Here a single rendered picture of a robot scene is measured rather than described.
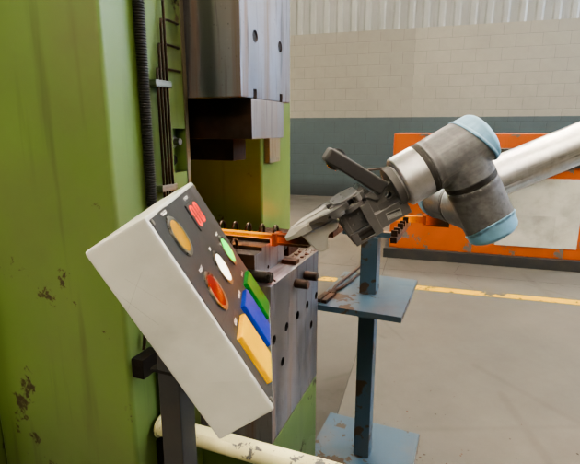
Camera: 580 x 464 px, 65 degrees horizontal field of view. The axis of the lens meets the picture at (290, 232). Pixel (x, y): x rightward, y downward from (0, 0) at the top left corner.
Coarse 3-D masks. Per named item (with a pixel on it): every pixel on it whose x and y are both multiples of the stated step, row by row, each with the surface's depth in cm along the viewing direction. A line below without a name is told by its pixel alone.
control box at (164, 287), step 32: (192, 192) 78; (128, 224) 56; (160, 224) 53; (192, 224) 66; (96, 256) 50; (128, 256) 50; (160, 256) 50; (192, 256) 58; (224, 256) 74; (128, 288) 51; (160, 288) 51; (192, 288) 52; (224, 288) 63; (160, 320) 52; (192, 320) 52; (224, 320) 55; (160, 352) 53; (192, 352) 53; (224, 352) 53; (192, 384) 54; (224, 384) 54; (256, 384) 55; (224, 416) 55; (256, 416) 55
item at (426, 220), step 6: (408, 216) 168; (414, 216) 167; (420, 216) 167; (426, 216) 166; (414, 222) 167; (420, 222) 167; (426, 222) 167; (432, 222) 166; (438, 222) 165; (444, 222) 164
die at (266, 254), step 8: (240, 240) 126; (248, 240) 126; (256, 240) 125; (264, 240) 124; (240, 248) 122; (248, 248) 121; (256, 248) 120; (264, 248) 121; (272, 248) 126; (280, 248) 131; (240, 256) 117; (248, 256) 116; (256, 256) 116; (264, 256) 121; (272, 256) 126; (280, 256) 132; (248, 264) 116; (256, 264) 117; (264, 264) 122; (272, 264) 127
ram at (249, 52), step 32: (192, 0) 102; (224, 0) 99; (256, 0) 105; (288, 0) 122; (192, 32) 103; (224, 32) 101; (256, 32) 107; (288, 32) 124; (192, 64) 105; (224, 64) 102; (256, 64) 108; (288, 64) 126; (192, 96) 107; (224, 96) 104; (256, 96) 109; (288, 96) 128
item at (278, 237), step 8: (224, 232) 130; (232, 232) 129; (240, 232) 128; (248, 232) 128; (256, 232) 128; (264, 232) 128; (280, 232) 126; (272, 240) 124; (280, 240) 125; (288, 240) 124; (296, 240) 123; (304, 240) 123
